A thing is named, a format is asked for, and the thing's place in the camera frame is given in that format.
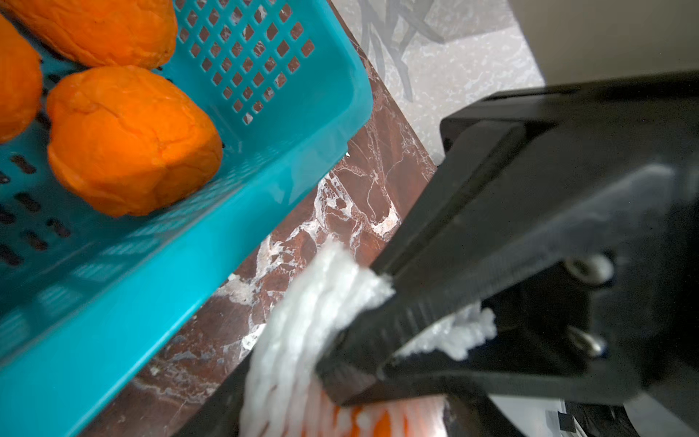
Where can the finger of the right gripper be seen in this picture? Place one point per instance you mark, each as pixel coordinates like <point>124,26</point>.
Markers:
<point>504,306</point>

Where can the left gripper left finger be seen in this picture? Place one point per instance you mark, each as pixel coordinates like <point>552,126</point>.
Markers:
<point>220,414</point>

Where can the netted orange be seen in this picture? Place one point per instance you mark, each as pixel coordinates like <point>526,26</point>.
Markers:
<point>414,417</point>
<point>102,33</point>

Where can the teal plastic basket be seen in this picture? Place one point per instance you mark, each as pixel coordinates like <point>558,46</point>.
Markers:
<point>87,299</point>

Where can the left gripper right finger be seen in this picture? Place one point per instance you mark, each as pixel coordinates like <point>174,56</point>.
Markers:
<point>478,417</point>

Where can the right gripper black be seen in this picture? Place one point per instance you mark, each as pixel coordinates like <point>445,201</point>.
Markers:
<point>620,149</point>

